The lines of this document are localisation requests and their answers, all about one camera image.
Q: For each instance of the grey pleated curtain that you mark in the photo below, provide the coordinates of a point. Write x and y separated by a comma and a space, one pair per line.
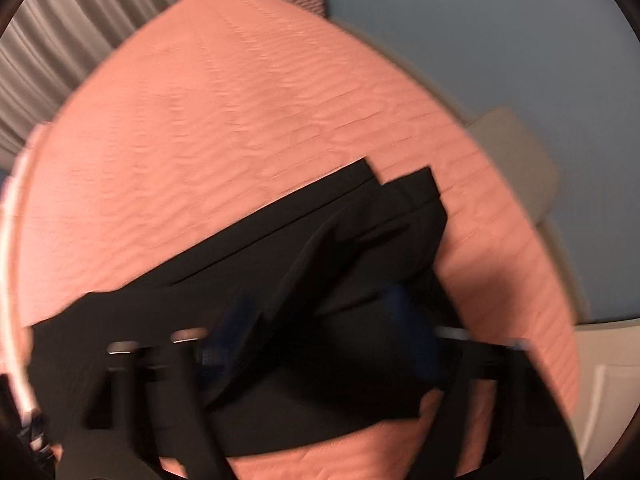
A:
49, 48

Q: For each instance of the light pink folded blanket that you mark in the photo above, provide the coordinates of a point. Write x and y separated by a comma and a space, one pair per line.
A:
16, 339

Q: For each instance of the pink quilted bed cover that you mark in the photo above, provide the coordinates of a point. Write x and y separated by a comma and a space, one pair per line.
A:
219, 108

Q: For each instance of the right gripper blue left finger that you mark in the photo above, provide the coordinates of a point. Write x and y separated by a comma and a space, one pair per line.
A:
137, 383

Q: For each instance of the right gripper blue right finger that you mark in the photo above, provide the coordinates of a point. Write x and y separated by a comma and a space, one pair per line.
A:
528, 436

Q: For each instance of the grey upholstered bench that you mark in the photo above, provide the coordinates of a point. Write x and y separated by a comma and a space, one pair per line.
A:
521, 158

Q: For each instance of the black pants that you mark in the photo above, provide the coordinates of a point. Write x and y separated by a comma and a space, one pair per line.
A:
318, 311

